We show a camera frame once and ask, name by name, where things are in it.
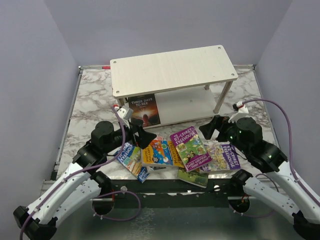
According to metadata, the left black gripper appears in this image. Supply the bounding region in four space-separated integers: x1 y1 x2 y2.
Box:
104 118 157 155

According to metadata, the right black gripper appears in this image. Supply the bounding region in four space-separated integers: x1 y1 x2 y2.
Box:
199 113 250 155

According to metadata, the yellow 130-Storey Treehouse book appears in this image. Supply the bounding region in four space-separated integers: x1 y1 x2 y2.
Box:
141 139 185 168

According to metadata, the purple 117-Storey Treehouse book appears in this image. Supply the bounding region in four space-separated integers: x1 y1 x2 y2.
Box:
170 126 212 173

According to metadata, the Little Women floral book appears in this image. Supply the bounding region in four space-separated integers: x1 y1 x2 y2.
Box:
151 136 165 143

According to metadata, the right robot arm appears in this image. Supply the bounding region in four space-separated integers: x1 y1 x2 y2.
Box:
199 115 320 240

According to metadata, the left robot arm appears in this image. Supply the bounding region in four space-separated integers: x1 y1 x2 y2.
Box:
13 121 157 240

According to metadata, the Three Days To See book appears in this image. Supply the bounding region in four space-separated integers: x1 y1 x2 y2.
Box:
128 93 161 128

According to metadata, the purple 52-Storey Treehouse book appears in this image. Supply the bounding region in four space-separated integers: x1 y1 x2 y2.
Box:
199 144 241 174

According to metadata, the blue Storey Treehouse book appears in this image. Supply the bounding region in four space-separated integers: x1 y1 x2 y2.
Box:
117 142 149 183

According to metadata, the blue Animal Farm book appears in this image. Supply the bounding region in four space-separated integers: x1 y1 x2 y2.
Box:
177 167 209 188

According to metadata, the white wooden two-tier shelf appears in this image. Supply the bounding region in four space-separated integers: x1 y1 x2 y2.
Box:
110 45 238 128

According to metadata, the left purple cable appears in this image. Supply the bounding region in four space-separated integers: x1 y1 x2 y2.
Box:
19 107 141 240

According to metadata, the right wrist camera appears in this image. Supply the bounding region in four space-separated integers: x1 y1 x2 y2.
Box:
228 101 249 123

